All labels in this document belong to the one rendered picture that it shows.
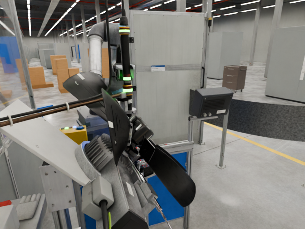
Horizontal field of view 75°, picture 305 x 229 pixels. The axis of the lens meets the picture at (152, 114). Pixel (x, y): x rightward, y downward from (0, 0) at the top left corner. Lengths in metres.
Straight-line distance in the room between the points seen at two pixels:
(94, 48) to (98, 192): 0.89
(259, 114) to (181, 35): 1.44
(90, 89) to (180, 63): 2.21
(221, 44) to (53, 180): 10.09
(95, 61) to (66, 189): 0.70
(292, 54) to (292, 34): 0.55
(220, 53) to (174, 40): 7.70
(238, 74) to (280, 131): 5.10
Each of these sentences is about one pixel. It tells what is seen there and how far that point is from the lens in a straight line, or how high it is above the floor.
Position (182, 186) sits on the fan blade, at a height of 1.06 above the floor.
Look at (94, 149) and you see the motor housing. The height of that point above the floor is 1.16.
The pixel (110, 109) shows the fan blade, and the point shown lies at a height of 1.38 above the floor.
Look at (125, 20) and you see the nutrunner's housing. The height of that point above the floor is 1.65.
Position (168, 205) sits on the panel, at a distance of 1.83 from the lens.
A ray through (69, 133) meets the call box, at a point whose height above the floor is 1.07.
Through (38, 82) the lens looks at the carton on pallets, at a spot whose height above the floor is 0.25.
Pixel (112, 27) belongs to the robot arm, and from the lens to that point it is 1.38.
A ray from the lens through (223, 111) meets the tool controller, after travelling 1.60.
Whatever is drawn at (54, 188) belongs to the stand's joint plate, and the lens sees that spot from 0.87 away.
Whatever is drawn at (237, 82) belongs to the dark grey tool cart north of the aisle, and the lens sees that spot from 7.60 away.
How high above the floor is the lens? 1.54
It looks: 18 degrees down
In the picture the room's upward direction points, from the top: 1 degrees counter-clockwise
